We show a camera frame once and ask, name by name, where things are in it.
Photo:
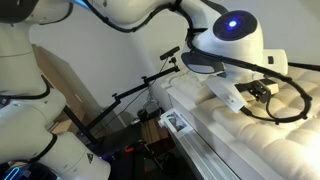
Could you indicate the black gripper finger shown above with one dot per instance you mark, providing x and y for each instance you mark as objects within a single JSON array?
[
  {"x": 256, "y": 92},
  {"x": 265, "y": 95}
]

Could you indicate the white ribbed bed base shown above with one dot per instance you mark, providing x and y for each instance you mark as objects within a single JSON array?
[{"x": 203, "y": 156}]

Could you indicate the brown cardboard box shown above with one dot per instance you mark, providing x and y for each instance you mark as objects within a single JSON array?
[{"x": 63, "y": 86}]

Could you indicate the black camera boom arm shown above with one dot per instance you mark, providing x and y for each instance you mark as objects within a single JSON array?
[{"x": 146, "y": 81}]

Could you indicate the photo print card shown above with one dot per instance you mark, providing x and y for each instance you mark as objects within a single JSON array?
[{"x": 176, "y": 121}]

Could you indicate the black round clamp device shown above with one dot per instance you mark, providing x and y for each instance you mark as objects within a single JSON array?
[{"x": 148, "y": 111}]

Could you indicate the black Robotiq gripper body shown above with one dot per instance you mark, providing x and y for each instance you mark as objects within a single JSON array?
[{"x": 248, "y": 87}]

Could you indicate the wooden slat box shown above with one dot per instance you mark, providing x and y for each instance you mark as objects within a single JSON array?
[{"x": 155, "y": 131}]

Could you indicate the cream tufted mattress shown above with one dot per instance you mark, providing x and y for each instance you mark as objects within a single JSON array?
[{"x": 266, "y": 140}]

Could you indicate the black stereo camera bar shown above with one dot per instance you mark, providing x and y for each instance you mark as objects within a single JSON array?
[{"x": 169, "y": 53}]

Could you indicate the black stand leg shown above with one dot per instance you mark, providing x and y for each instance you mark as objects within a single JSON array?
[{"x": 80, "y": 125}]

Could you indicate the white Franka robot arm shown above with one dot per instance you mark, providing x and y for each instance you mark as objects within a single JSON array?
[{"x": 26, "y": 116}]

